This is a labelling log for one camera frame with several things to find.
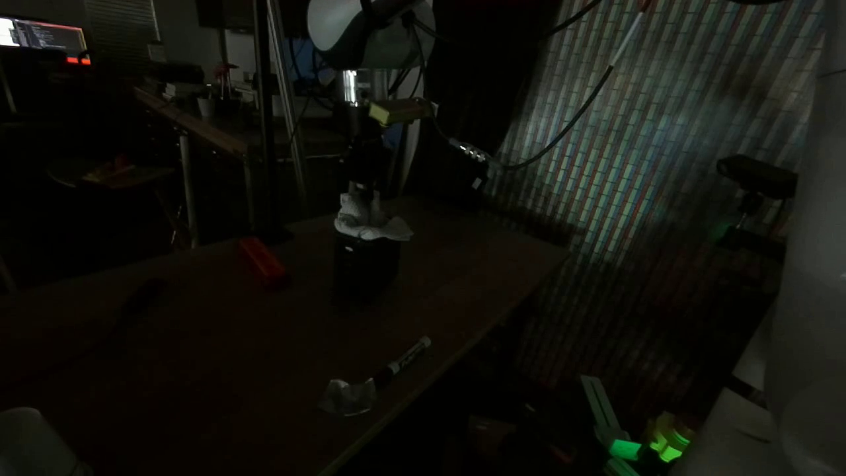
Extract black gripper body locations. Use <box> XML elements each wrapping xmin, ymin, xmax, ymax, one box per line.
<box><xmin>341</xmin><ymin>118</ymin><xmax>392</xmax><ymax>184</ymax></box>

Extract white textured cloth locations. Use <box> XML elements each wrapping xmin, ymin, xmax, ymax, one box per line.
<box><xmin>330</xmin><ymin>191</ymin><xmax>415</xmax><ymax>247</ymax></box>

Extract dark cup with white item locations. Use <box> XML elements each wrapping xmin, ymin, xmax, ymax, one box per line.
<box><xmin>330</xmin><ymin>229</ymin><xmax>405</xmax><ymax>307</ymax></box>

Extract dark metal pole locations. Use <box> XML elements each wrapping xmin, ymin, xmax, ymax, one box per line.
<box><xmin>248</xmin><ymin>0</ymin><xmax>286</xmax><ymax>243</ymax></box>

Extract red block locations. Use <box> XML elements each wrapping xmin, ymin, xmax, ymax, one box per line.
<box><xmin>234</xmin><ymin>235</ymin><xmax>290</xmax><ymax>286</ymax></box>

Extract wooden side desk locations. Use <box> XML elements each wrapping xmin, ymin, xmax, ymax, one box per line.
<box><xmin>129</xmin><ymin>81</ymin><xmax>260</xmax><ymax>243</ymax></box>

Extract crumpled clear plastic wrap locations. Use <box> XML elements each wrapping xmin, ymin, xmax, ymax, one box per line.
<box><xmin>318</xmin><ymin>376</ymin><xmax>380</xmax><ymax>420</ymax></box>

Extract stack of papers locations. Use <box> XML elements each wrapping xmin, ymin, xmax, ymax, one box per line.
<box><xmin>82</xmin><ymin>154</ymin><xmax>171</xmax><ymax>194</ymax></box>

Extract electronic device lit display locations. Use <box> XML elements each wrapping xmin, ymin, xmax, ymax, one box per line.
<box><xmin>0</xmin><ymin>14</ymin><xmax>96</xmax><ymax>73</ymax></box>

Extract green glowing block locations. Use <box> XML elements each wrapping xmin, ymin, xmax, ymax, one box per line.
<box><xmin>605</xmin><ymin>434</ymin><xmax>648</xmax><ymax>463</ymax></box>

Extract yellow-green glowing clamp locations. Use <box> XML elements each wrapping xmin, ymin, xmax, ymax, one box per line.
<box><xmin>646</xmin><ymin>420</ymin><xmax>698</xmax><ymax>465</ymax></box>

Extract grey rounded object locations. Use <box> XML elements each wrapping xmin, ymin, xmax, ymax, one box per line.
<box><xmin>0</xmin><ymin>405</ymin><xmax>88</xmax><ymax>476</ymax></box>

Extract white round column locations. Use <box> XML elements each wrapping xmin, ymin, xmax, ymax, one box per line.
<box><xmin>677</xmin><ymin>0</ymin><xmax>846</xmax><ymax>476</ymax></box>

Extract yellowish wrist camera box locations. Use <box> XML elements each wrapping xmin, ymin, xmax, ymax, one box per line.
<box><xmin>368</xmin><ymin>97</ymin><xmax>435</xmax><ymax>128</ymax></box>

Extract black cable with connector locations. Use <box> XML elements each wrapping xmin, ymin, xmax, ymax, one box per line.
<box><xmin>445</xmin><ymin>0</ymin><xmax>659</xmax><ymax>175</ymax></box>

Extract black clamp mount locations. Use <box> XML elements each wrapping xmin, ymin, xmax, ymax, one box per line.
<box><xmin>714</xmin><ymin>154</ymin><xmax>801</xmax><ymax>204</ymax></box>

